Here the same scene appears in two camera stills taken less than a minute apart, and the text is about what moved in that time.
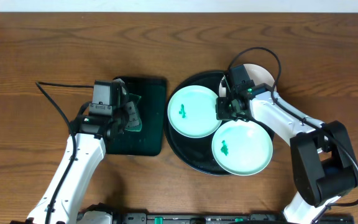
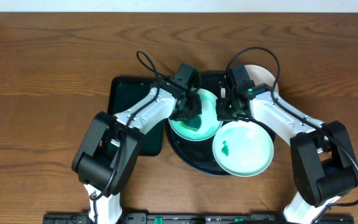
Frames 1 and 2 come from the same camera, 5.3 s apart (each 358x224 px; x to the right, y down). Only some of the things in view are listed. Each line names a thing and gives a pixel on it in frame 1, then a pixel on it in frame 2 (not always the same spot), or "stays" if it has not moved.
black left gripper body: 120,112 to 190,109
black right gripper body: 225,110 stays
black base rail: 279,218 stays
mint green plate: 242,148 stays
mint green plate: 192,112 stays
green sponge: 135,98 to 193,124
